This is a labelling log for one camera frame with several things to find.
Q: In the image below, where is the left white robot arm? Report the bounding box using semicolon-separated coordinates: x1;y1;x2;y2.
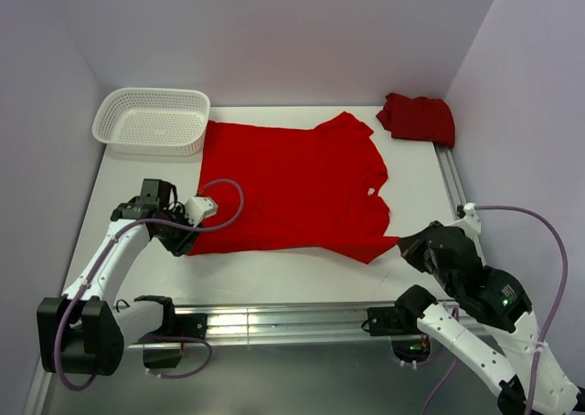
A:
37;179;218;378

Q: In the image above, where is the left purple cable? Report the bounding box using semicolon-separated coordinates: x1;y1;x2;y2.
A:
53;178;246;392

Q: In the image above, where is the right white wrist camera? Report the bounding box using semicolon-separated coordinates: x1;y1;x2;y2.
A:
454;203;482;250

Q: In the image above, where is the bright red t-shirt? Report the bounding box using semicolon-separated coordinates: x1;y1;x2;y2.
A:
190;112;398;263

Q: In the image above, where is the front aluminium rail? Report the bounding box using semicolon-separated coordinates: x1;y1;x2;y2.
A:
113;301;463;346

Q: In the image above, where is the aluminium rail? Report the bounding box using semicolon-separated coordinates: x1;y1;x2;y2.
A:
434;144;467;218
113;301;463;346

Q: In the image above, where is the right side aluminium rail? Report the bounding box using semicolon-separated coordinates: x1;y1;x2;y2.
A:
434;144;467;218

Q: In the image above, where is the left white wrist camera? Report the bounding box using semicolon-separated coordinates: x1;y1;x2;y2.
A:
184;196;218;227

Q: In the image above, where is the dark red t-shirt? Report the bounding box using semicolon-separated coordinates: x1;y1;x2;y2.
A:
377;93;455;148

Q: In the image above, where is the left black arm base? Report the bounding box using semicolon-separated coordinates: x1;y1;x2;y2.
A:
138;313;213;375

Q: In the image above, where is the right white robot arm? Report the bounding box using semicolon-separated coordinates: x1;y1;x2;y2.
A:
395;222;584;414

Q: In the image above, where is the white perforated plastic basket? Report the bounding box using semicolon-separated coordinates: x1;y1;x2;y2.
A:
91;88;210;156

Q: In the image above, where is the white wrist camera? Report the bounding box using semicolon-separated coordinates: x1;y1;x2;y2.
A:
184;196;218;227
454;203;482;250

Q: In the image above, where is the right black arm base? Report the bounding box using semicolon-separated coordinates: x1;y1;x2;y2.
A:
360;306;441;367

